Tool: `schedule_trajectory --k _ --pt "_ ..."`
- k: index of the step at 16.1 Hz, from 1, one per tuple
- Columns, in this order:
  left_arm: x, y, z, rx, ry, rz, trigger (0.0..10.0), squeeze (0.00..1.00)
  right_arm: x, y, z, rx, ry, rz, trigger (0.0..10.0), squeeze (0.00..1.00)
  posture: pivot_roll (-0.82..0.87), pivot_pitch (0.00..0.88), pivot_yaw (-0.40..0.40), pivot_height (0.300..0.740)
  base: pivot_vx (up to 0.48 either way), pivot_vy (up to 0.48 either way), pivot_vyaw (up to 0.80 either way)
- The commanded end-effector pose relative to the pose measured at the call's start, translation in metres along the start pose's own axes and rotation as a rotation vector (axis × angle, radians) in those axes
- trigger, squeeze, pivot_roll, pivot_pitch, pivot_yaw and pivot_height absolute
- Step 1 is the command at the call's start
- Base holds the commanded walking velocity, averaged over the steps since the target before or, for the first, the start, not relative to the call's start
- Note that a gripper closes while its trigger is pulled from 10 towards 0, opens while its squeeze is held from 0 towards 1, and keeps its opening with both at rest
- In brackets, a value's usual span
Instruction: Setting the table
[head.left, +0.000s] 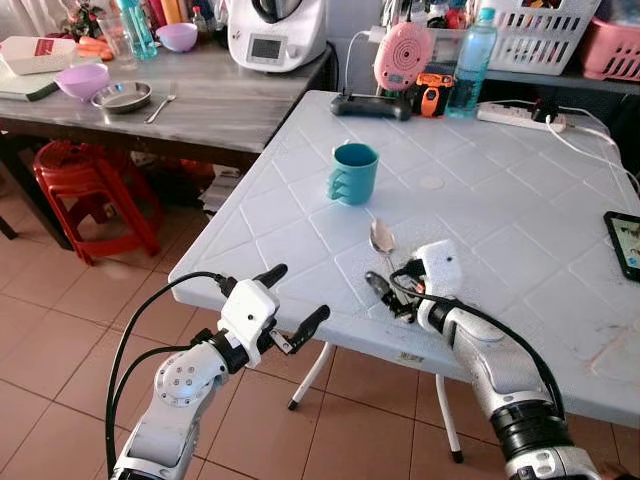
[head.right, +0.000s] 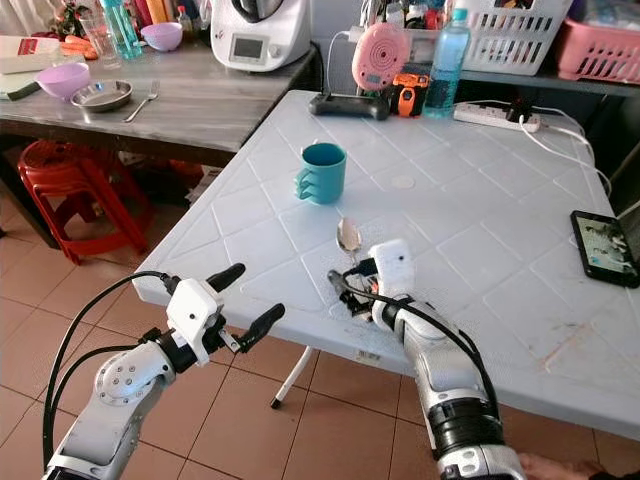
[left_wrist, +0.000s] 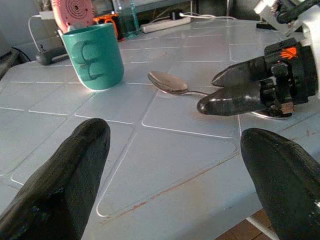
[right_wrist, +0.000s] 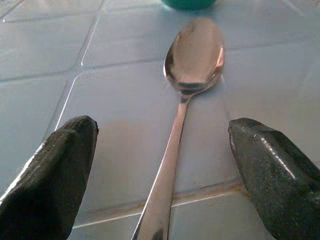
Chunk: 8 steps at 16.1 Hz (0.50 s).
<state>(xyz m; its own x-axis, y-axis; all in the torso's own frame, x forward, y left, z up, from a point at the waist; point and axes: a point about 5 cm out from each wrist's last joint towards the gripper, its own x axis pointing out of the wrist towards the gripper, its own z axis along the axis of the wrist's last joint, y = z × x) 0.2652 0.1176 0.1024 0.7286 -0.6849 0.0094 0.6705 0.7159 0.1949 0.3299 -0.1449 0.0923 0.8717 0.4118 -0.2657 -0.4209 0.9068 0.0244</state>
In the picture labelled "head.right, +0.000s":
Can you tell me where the black power plug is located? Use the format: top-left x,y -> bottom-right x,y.
508,100 -> 539,125

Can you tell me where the large purple plastic bowl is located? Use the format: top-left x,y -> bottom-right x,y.
37,62 -> 93,102

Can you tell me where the white power strip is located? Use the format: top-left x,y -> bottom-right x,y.
453,101 -> 541,134

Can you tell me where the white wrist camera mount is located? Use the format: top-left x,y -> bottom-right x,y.
165,278 -> 227,341
368,239 -> 416,298

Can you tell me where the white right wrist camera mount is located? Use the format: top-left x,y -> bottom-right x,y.
368,239 -> 416,298

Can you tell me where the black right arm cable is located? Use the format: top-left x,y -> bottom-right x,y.
348,280 -> 501,413

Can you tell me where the silver metal fork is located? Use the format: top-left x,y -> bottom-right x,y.
124,81 -> 161,124

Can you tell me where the black flat stand base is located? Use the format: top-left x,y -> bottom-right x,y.
309,92 -> 391,122

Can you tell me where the blue plastic water bottle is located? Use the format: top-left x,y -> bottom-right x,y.
422,8 -> 472,120

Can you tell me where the short black left arm cable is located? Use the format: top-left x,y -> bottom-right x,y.
50,345 -> 143,466

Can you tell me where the white box with red label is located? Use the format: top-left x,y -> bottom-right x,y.
0,36 -> 61,75

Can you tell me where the silver metal spoon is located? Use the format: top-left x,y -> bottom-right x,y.
337,216 -> 363,277

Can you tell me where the white charger with cable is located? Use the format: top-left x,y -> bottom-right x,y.
324,25 -> 367,96

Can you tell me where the white kitchen cooking machine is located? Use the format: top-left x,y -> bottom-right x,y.
210,0 -> 312,73

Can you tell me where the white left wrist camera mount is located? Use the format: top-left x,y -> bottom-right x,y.
165,278 -> 227,341

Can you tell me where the grey wooden table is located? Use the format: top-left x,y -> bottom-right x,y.
0,40 -> 321,251

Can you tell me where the orange black small device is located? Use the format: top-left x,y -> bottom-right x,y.
391,72 -> 431,118

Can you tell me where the white plastic laundry basket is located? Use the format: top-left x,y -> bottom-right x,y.
460,0 -> 574,76

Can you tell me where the stainless steel dish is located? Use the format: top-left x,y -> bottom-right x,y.
70,80 -> 134,113

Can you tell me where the small purple plastic bowl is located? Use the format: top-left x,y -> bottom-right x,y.
140,22 -> 184,53

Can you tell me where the teal ceramic mug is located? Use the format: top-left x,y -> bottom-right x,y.
295,142 -> 348,206

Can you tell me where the pink plastic basket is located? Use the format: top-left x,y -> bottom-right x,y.
556,17 -> 640,84

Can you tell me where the pink round fan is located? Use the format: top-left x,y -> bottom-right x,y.
351,22 -> 411,93

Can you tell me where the white green cutting board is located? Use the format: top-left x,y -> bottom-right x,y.
0,72 -> 43,101

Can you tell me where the orange carrot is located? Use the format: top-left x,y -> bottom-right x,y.
60,36 -> 99,59

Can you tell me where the black smartphone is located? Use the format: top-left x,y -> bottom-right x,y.
570,209 -> 640,289

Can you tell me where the white metal table leg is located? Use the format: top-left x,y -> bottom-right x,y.
270,345 -> 316,410

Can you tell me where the teal drinking bottle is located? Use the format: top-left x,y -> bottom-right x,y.
101,0 -> 143,59

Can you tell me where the clear drinking glass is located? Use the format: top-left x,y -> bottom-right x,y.
82,17 -> 119,63

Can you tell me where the small potted plant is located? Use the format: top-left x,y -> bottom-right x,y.
50,0 -> 91,39

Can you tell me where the white power cable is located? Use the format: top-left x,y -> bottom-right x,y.
520,105 -> 613,196

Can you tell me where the red plastic stool stack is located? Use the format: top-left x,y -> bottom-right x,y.
17,139 -> 151,266

